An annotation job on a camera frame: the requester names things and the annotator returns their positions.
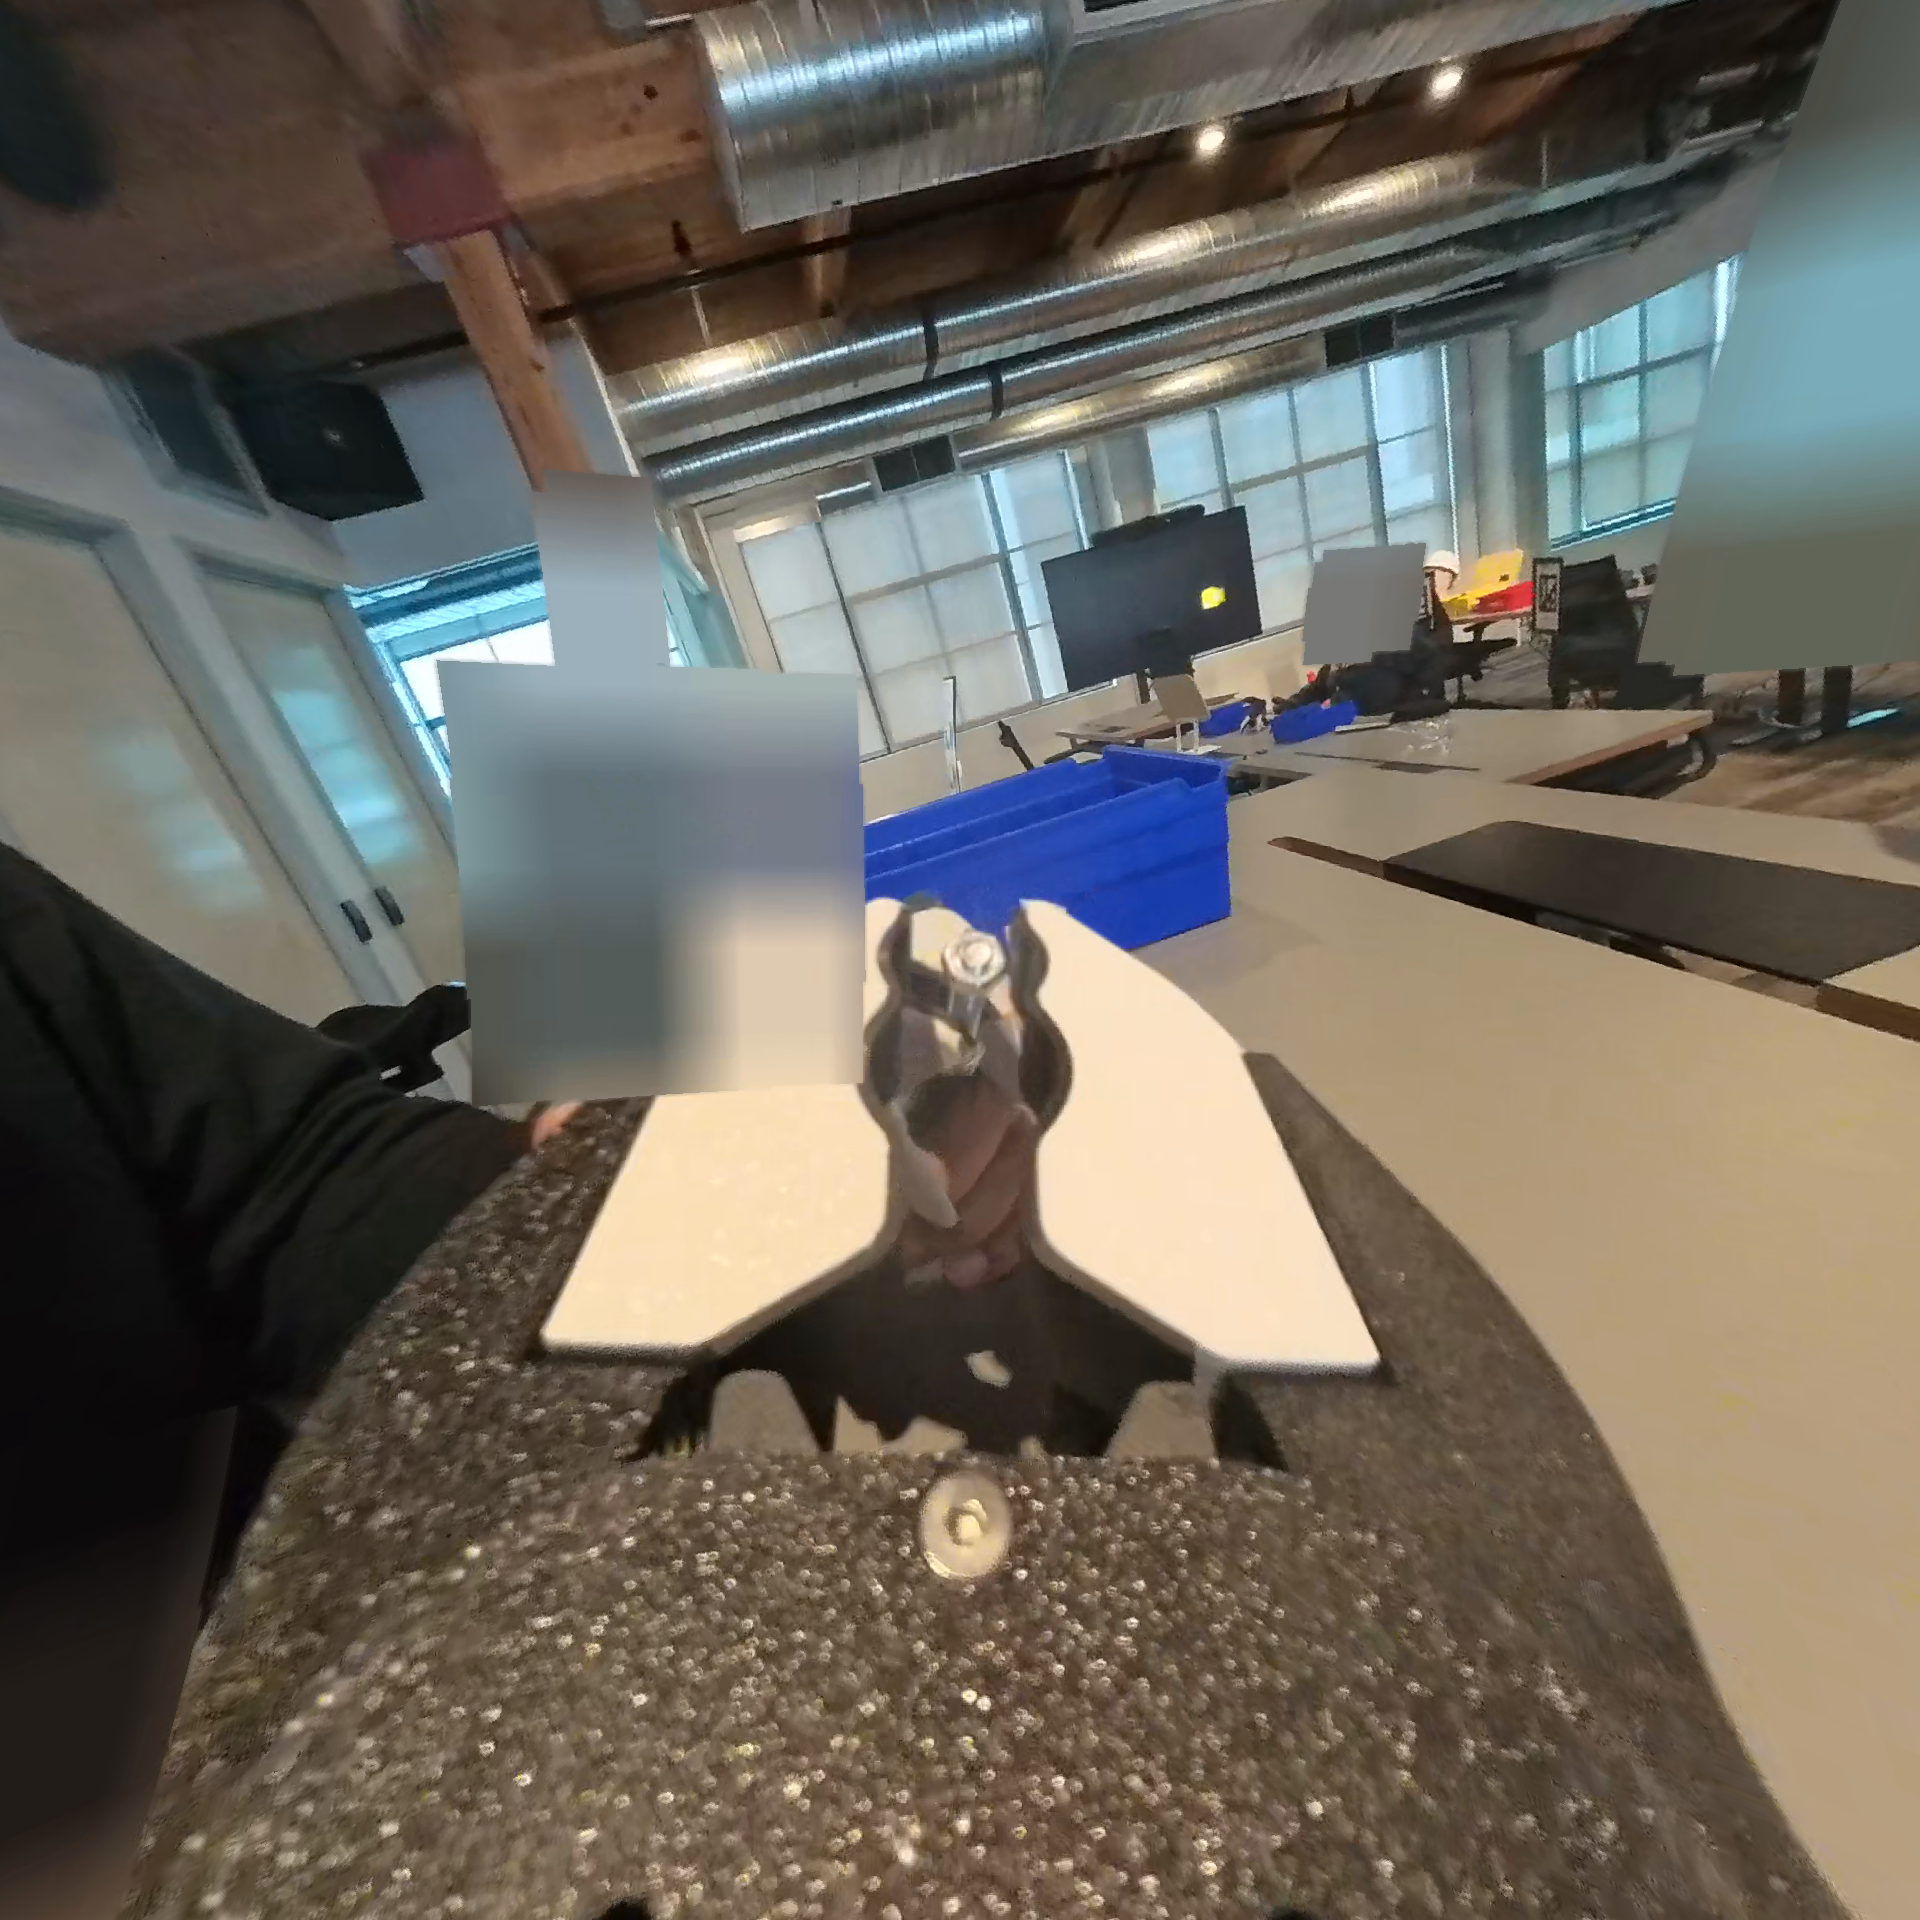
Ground person's left forearm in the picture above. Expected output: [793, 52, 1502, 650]
[0, 839, 542, 1503]

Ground silver bolt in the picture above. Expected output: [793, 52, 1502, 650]
[919, 972, 995, 1078]

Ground white glass door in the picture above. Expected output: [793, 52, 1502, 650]
[194, 559, 471, 1081]
[0, 504, 361, 1039]

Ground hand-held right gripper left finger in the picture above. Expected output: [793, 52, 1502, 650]
[539, 896, 945, 1364]

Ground black wall speaker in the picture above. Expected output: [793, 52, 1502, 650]
[247, 375, 425, 521]

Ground silver ventilation duct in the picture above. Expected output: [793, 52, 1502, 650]
[609, 151, 1772, 454]
[701, 0, 1070, 234]

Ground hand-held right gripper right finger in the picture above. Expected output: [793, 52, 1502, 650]
[1019, 896, 1383, 1378]

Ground black office chair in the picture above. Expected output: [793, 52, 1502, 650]
[319, 980, 475, 1092]
[1545, 555, 1708, 711]

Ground blue plastic bin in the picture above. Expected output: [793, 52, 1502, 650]
[863, 746, 1237, 951]

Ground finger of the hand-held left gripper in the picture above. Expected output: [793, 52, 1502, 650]
[886, 1106, 965, 1231]

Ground wooden pillar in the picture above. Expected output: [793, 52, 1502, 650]
[427, 225, 594, 484]

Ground black table mat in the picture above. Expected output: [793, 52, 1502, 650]
[1380, 819, 1920, 988]

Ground large grid window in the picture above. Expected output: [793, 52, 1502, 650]
[705, 346, 1461, 752]

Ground person's left hand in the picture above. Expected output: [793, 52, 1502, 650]
[908, 1072, 1044, 1297]

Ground black wall monitor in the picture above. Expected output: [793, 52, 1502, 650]
[1041, 504, 1260, 702]

